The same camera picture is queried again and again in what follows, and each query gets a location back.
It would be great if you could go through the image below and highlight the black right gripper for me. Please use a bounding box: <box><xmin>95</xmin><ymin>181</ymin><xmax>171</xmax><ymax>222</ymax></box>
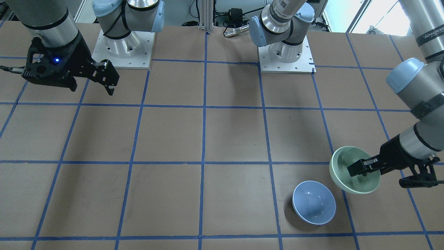
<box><xmin>21</xmin><ymin>32</ymin><xmax>120</xmax><ymax>95</ymax></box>

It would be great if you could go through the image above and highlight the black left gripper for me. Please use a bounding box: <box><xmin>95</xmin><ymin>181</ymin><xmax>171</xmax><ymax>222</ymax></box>
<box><xmin>347</xmin><ymin>135</ymin><xmax>441</xmax><ymax>188</ymax></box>

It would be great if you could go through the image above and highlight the green bowl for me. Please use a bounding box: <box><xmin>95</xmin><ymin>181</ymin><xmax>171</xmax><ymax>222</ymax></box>
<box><xmin>329</xmin><ymin>146</ymin><xmax>382</xmax><ymax>194</ymax></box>

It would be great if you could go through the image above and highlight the blue bowl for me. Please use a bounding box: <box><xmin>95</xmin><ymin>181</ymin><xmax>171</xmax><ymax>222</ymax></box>
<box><xmin>291</xmin><ymin>180</ymin><xmax>336</xmax><ymax>226</ymax></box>

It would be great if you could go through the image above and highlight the silver metal cylinder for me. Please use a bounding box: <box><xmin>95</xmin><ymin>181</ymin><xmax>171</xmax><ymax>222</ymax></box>
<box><xmin>223</xmin><ymin>24</ymin><xmax>249</xmax><ymax>38</ymax></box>

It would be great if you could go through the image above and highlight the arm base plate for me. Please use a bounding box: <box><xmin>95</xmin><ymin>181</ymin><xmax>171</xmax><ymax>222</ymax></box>
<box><xmin>257</xmin><ymin>36</ymin><xmax>317</xmax><ymax>74</ymax></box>
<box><xmin>92</xmin><ymin>30</ymin><xmax>156</xmax><ymax>69</ymax></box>

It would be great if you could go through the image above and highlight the aluminium frame post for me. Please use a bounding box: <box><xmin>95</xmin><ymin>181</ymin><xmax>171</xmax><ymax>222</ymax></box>
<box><xmin>196</xmin><ymin>0</ymin><xmax>215</xmax><ymax>34</ymax></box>

